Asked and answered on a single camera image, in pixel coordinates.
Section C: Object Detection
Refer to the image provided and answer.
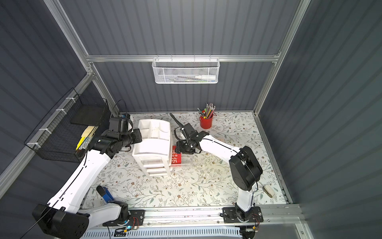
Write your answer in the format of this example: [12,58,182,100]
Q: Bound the clear plastic drawer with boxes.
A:
[171,154,193,167]

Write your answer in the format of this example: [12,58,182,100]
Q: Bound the red postcard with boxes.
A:
[171,145,182,165]

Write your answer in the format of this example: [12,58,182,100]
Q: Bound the white plastic drawer organizer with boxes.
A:
[132,119,173,177]

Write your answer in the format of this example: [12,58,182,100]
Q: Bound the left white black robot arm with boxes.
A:
[32,128,142,239]

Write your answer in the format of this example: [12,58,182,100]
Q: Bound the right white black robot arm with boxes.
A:
[176,133,263,214]

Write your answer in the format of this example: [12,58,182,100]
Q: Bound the red pencil cup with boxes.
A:
[199,116,213,129]

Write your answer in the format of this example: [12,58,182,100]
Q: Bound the pencils bundle in cup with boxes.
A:
[197,103,216,119]

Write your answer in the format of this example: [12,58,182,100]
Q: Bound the yellow sticky notes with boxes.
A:
[76,126,98,150]

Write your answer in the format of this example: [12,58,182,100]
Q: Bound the black notebook in basket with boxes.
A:
[70,105,106,126]

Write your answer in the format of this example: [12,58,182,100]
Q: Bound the blue stapler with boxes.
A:
[96,185,115,203]

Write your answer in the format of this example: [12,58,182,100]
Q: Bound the white marker in basket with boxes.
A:
[192,75,216,81]

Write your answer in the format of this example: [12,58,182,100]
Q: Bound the beige eraser block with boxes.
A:
[262,184,276,198]

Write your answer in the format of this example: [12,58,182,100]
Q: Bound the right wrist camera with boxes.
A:
[181,123,198,140]

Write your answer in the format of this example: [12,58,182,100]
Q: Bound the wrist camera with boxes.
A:
[181,123,198,140]
[109,117,133,132]

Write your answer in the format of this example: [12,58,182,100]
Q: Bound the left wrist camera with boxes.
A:
[109,117,133,132]

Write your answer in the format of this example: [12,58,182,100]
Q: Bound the black wire wall basket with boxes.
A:
[24,89,110,163]

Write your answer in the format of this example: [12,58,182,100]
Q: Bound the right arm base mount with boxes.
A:
[219,206,264,225]

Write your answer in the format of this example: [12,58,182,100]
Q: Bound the white wire mesh basket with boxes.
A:
[152,58,220,84]

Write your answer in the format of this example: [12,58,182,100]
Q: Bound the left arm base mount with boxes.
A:
[102,210,145,227]

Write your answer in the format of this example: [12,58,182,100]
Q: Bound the white perforated cable tray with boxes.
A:
[82,226,242,239]

